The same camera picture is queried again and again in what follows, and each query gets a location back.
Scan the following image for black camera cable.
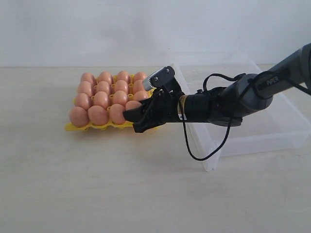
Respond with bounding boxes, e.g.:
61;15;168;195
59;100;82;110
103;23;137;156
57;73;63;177
181;72;311;161

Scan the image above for brown egg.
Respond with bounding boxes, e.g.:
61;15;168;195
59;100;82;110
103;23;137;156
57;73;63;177
96;81;113;95
74;93;92;110
112;90;128;106
93;91;110;109
114;80;129;94
77;81;94;97
69;106;89;128
125;100;141;111
109;103;126;125
97;71;113;84
116;70;131;83
133;71;147;83
132;80;145;94
133;91;149;101
88;105;109;126
80;72;97;85

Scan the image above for clear plastic storage box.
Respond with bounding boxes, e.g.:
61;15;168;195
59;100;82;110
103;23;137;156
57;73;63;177
173;60;311;171

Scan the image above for yellow plastic egg tray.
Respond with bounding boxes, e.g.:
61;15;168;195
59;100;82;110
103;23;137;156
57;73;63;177
65;74;154;131

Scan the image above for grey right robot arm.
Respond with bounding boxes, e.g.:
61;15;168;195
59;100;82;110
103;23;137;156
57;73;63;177
123;44;311;133

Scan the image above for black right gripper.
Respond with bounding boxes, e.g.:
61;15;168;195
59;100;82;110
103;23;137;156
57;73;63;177
123;91;242;133

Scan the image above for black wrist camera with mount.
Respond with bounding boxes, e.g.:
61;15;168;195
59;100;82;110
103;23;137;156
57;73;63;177
142;66;184;95

